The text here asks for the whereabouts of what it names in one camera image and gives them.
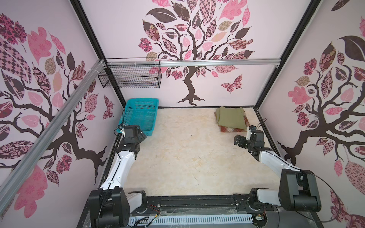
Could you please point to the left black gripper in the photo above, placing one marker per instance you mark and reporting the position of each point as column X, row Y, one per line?
column 141, row 136

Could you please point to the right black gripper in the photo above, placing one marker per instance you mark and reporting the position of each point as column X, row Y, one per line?
column 241, row 140

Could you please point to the olive and white skirt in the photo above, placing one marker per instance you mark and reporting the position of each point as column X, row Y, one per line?
column 231, row 117

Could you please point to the red plaid skirt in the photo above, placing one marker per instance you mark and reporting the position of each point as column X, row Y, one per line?
column 224, row 129

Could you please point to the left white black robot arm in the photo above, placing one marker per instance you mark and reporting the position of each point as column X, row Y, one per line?
column 110, row 206

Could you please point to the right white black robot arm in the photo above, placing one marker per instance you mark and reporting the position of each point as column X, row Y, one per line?
column 298, row 190

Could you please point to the teal plastic basket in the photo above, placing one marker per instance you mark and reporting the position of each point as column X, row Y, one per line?
column 141, row 112

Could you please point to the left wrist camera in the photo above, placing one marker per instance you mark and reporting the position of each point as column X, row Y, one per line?
column 131, row 131

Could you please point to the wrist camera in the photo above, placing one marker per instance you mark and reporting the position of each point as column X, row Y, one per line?
column 251, row 129
column 131, row 131

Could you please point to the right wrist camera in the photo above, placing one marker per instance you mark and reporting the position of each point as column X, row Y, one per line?
column 251, row 129

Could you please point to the black wire basket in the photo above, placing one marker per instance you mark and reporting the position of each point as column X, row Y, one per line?
column 131, row 73

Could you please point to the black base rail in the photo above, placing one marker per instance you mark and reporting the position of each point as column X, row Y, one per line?
column 268, row 216

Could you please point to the aluminium rail back wall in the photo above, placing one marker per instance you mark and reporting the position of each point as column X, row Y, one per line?
column 188, row 63

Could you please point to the aluminium rail wall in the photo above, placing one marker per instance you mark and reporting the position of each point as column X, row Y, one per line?
column 188, row 63
column 21, row 172

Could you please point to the white slotted cable duct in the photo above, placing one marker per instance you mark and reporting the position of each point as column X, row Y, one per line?
column 149, row 221

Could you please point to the aluminium rail left wall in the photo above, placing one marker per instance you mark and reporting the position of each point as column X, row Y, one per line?
column 21, row 172

